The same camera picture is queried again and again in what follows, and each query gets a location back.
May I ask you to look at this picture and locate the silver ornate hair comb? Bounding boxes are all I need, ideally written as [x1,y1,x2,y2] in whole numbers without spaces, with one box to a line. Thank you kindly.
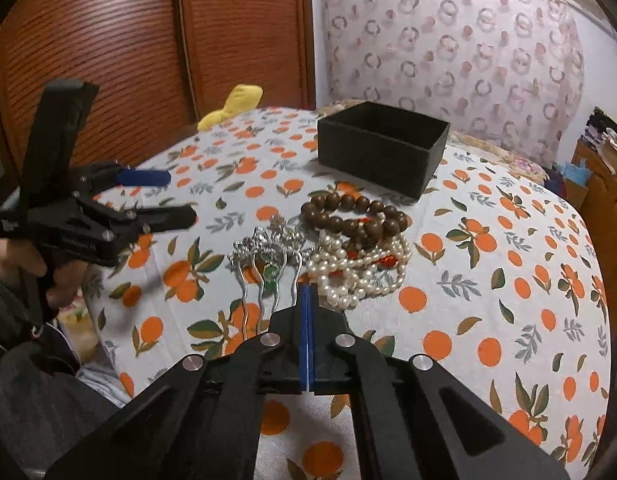
[228,214,311,340]

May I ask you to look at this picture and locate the white pearl necklace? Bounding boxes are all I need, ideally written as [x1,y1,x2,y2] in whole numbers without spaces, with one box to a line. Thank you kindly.
[304,231,414,310]

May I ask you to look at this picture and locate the brown wooden bead bracelet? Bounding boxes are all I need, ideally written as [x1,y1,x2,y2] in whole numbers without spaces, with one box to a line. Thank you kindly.
[300,192,410,252]

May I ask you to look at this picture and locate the black open jewelry box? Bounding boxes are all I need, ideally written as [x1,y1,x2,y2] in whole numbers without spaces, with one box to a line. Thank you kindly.
[317,102,450,200]

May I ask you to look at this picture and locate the person's left hand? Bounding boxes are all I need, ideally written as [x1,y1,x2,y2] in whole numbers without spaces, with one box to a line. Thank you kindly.
[0,238,88,308]

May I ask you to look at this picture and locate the brown louvered wardrobe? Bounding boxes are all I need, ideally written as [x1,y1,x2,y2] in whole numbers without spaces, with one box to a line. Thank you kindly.
[0,0,315,186]

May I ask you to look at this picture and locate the red coral bead strand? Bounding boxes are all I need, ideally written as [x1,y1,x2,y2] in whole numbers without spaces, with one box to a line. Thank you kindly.
[342,212,408,269]

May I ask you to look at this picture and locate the orange print tablecloth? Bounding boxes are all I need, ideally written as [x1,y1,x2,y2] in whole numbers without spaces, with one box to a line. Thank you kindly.
[84,107,611,479]

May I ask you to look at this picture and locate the yellow plush toy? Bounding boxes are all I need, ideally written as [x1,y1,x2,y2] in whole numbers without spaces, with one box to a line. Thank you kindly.
[197,84,263,132]

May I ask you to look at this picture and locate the wooden sideboard cabinet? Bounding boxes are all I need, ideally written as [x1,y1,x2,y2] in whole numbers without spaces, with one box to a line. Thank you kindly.
[562,138,617,336]

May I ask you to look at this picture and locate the blue plastic bag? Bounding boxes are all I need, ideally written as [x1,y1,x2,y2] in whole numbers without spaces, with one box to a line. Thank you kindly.
[558,159,591,186]

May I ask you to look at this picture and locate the pink circle pattern curtain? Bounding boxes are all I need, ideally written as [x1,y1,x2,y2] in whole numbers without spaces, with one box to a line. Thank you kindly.
[323,0,585,166]

